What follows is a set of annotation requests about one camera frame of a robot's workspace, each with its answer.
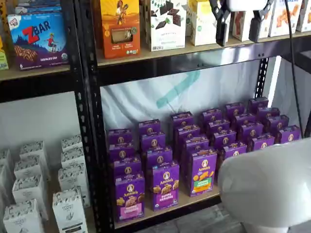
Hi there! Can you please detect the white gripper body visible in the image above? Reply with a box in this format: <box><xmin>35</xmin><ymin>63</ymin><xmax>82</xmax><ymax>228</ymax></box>
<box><xmin>226</xmin><ymin>0</ymin><xmax>269</xmax><ymax>12</ymax></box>

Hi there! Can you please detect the Simple Mills chocolate thins box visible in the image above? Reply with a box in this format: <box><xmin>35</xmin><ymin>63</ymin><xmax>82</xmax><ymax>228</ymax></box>
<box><xmin>145</xmin><ymin>0</ymin><xmax>188</xmax><ymax>52</ymax></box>

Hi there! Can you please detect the dark red pretzel box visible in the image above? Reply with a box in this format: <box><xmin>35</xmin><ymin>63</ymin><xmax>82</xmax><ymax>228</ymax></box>
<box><xmin>229</xmin><ymin>11</ymin><xmax>255</xmax><ymax>42</ymax></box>

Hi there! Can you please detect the purple Annie's box yellow patch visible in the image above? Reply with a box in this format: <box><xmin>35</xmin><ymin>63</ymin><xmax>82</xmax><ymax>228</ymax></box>
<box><xmin>217</xmin><ymin>142</ymin><xmax>248</xmax><ymax>168</ymax></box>

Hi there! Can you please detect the black metal shelf rack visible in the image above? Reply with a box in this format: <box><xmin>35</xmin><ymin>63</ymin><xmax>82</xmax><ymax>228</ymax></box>
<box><xmin>74</xmin><ymin>0</ymin><xmax>311</xmax><ymax>233</ymax></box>
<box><xmin>0</xmin><ymin>0</ymin><xmax>98</xmax><ymax>233</ymax></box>

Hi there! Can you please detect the pretzel crackers cheddar box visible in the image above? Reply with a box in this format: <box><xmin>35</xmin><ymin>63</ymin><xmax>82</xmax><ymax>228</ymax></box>
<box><xmin>259</xmin><ymin>0</ymin><xmax>304</xmax><ymax>38</ymax></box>

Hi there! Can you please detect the blue purple Zbar box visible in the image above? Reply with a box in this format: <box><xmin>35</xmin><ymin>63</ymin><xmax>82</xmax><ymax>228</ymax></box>
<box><xmin>7</xmin><ymin>12</ymin><xmax>69</xmax><ymax>71</ymax></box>

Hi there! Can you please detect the white backdrop cloth teal mark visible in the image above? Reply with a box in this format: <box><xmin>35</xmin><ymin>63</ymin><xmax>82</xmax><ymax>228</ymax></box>
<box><xmin>101</xmin><ymin>58</ymin><xmax>262</xmax><ymax>136</ymax></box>

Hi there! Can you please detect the white patterned pastry box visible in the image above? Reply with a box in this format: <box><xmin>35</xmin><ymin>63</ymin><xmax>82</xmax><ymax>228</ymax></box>
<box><xmin>58</xmin><ymin>163</ymin><xmax>89</xmax><ymax>208</ymax></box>
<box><xmin>12</xmin><ymin>174</ymin><xmax>49</xmax><ymax>220</ymax></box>
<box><xmin>60</xmin><ymin>147</ymin><xmax>86</xmax><ymax>168</ymax></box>
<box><xmin>14</xmin><ymin>156</ymin><xmax>51</xmax><ymax>182</ymax></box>
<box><xmin>60</xmin><ymin>134</ymin><xmax>83</xmax><ymax>152</ymax></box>
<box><xmin>0</xmin><ymin>148</ymin><xmax>13</xmax><ymax>170</ymax></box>
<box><xmin>0</xmin><ymin>165</ymin><xmax>14</xmax><ymax>207</ymax></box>
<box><xmin>2</xmin><ymin>199</ymin><xmax>45</xmax><ymax>233</ymax></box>
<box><xmin>19</xmin><ymin>140</ymin><xmax>51</xmax><ymax>166</ymax></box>
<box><xmin>52</xmin><ymin>188</ymin><xmax>88</xmax><ymax>233</ymax></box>

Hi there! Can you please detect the purple Annie's snack box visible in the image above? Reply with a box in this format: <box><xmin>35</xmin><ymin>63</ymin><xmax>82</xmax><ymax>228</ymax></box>
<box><xmin>108</xmin><ymin>144</ymin><xmax>136</xmax><ymax>161</ymax></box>
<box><xmin>106</xmin><ymin>128</ymin><xmax>134</xmax><ymax>147</ymax></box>
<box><xmin>170</xmin><ymin>111</ymin><xmax>195</xmax><ymax>129</ymax></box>
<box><xmin>138</xmin><ymin>118</ymin><xmax>161</xmax><ymax>136</ymax></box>
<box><xmin>257</xmin><ymin>106</ymin><xmax>280</xmax><ymax>120</ymax></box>
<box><xmin>239</xmin><ymin>122</ymin><xmax>265</xmax><ymax>141</ymax></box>
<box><xmin>210</xmin><ymin>131</ymin><xmax>237</xmax><ymax>149</ymax></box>
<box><xmin>206</xmin><ymin>120</ymin><xmax>231</xmax><ymax>137</ymax></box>
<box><xmin>225</xmin><ymin>101</ymin><xmax>246</xmax><ymax>117</ymax></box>
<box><xmin>200</xmin><ymin>108</ymin><xmax>223</xmax><ymax>125</ymax></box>
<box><xmin>180</xmin><ymin>135</ymin><xmax>210</xmax><ymax>153</ymax></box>
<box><xmin>275</xmin><ymin>125</ymin><xmax>302</xmax><ymax>144</ymax></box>
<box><xmin>232</xmin><ymin>113</ymin><xmax>258</xmax><ymax>127</ymax></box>
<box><xmin>247</xmin><ymin>97</ymin><xmax>269</xmax><ymax>113</ymax></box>
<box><xmin>113</xmin><ymin>156</ymin><xmax>142</xmax><ymax>179</ymax></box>
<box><xmin>140</xmin><ymin>132</ymin><xmax>166</xmax><ymax>150</ymax></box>
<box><xmin>265</xmin><ymin>115</ymin><xmax>290</xmax><ymax>132</ymax></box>
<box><xmin>145</xmin><ymin>145</ymin><xmax>173</xmax><ymax>168</ymax></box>
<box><xmin>174</xmin><ymin>124</ymin><xmax>201</xmax><ymax>142</ymax></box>

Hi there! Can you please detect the purple Annie's Bunny Grahams box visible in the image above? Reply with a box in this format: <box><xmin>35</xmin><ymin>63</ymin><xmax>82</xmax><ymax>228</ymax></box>
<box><xmin>152</xmin><ymin>161</ymin><xmax>180</xmax><ymax>212</ymax></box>

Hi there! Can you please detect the purple Annie's box pink patch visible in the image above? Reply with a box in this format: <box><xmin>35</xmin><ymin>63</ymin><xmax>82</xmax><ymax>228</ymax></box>
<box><xmin>115</xmin><ymin>173</ymin><xmax>146</xmax><ymax>223</ymax></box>

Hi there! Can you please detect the pretzel crackers sea salt box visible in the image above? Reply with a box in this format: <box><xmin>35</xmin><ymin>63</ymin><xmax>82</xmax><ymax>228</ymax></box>
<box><xmin>295</xmin><ymin>0</ymin><xmax>311</xmax><ymax>33</ymax></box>

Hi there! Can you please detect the orange Revival box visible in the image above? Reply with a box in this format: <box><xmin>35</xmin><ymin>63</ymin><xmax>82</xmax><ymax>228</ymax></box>
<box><xmin>100</xmin><ymin>0</ymin><xmax>141</xmax><ymax>59</ymax></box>

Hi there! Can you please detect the blue snack box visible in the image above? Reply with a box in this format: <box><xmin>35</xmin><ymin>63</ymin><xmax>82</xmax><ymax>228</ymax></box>
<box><xmin>14</xmin><ymin>0</ymin><xmax>63</xmax><ymax>15</ymax></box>

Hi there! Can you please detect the orange Bobo's box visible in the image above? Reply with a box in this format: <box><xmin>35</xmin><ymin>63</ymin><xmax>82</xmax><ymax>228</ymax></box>
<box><xmin>0</xmin><ymin>35</ymin><xmax>10</xmax><ymax>71</ymax></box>

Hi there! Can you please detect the purple Annie's box green patch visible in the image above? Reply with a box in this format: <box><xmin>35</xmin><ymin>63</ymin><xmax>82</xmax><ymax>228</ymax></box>
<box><xmin>185</xmin><ymin>148</ymin><xmax>218</xmax><ymax>198</ymax></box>

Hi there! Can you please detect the Simple Mills almond bar box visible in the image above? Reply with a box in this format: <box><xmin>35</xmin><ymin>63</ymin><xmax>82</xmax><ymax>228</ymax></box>
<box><xmin>187</xmin><ymin>0</ymin><xmax>221</xmax><ymax>47</ymax></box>

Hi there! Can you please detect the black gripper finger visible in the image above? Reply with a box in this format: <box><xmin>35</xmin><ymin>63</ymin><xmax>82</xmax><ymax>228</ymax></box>
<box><xmin>209</xmin><ymin>0</ymin><xmax>232</xmax><ymax>47</ymax></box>
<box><xmin>248</xmin><ymin>0</ymin><xmax>274</xmax><ymax>44</ymax></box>

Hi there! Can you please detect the purple Annie's chocolate grahams box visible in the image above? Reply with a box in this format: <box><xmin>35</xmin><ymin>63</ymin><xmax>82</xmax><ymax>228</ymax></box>
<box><xmin>247</xmin><ymin>133</ymin><xmax>276</xmax><ymax>151</ymax></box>

